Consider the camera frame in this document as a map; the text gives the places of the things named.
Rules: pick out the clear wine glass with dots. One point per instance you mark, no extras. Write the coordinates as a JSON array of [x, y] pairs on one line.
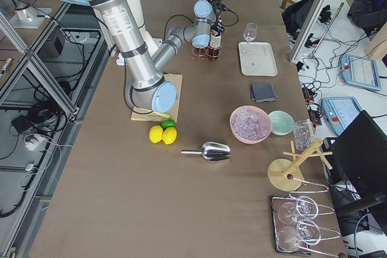
[[249, 34]]

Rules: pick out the yellow plastic knife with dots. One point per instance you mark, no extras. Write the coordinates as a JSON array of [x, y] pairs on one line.
[[164, 115]]

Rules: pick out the steel ice scoop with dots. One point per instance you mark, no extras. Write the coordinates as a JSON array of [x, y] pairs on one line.
[[212, 152]]

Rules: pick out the whole lemon lower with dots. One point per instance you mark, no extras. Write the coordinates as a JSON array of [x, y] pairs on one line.
[[169, 135]]

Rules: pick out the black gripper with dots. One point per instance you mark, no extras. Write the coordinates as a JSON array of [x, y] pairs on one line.
[[218, 25]]

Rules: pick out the mint green bowl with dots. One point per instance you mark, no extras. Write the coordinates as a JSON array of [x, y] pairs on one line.
[[282, 122]]

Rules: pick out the grey folded cloth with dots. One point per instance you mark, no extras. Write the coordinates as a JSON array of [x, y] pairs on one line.
[[261, 92]]

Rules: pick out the wooden cup stand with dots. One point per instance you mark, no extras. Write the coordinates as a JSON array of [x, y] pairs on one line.
[[286, 175]]

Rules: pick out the clear glass mug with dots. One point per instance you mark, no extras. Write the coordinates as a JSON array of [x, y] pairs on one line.
[[303, 132]]

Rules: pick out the hanging wine glass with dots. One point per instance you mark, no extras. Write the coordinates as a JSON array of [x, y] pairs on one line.
[[302, 237], [303, 207]]

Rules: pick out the green lime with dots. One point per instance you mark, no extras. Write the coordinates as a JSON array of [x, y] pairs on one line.
[[168, 123]]

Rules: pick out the copper wire bottle basket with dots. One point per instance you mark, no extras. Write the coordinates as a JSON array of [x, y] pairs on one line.
[[212, 50]]

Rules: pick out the cream rabbit tray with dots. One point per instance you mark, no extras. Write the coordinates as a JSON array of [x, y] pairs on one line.
[[257, 59]]

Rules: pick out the teach pendant upper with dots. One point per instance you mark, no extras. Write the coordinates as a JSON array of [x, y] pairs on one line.
[[360, 71]]

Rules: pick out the hanging wine glass upper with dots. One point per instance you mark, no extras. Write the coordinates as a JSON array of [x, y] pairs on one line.
[[303, 207]]

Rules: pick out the hanging wine glass lower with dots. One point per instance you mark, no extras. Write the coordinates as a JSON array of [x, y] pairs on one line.
[[302, 237]]

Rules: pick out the whole lemon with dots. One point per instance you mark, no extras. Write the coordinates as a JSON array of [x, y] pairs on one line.
[[155, 134], [169, 135]]

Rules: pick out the black monitor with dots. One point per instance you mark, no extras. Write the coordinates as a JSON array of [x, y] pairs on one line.
[[359, 154]]

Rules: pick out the teach pendant lower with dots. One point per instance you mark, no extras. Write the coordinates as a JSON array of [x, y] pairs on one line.
[[340, 112]]

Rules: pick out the bamboo cutting board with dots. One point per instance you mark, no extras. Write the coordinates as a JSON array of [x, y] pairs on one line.
[[176, 79]]

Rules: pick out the teach pendant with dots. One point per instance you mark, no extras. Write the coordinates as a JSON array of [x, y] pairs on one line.
[[340, 112], [360, 71]]

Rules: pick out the whole lemon upper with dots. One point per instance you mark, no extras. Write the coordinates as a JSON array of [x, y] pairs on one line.
[[155, 134]]

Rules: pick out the pink bowl of ice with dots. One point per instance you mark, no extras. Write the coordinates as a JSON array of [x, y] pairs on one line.
[[250, 124]]

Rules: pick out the black glass rack tray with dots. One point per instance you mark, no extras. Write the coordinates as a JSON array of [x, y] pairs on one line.
[[275, 203]]

